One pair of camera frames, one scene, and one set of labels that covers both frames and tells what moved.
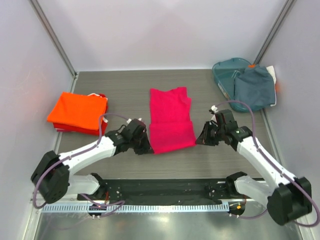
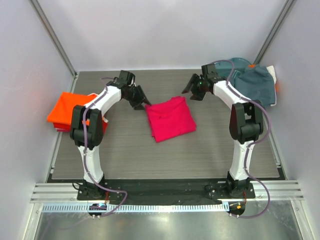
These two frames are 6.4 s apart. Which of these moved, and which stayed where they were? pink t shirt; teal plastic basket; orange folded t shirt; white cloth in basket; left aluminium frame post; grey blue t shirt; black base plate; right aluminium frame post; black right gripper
Moved: pink t shirt; black right gripper
Stayed: white cloth in basket; left aluminium frame post; teal plastic basket; orange folded t shirt; grey blue t shirt; black base plate; right aluminium frame post
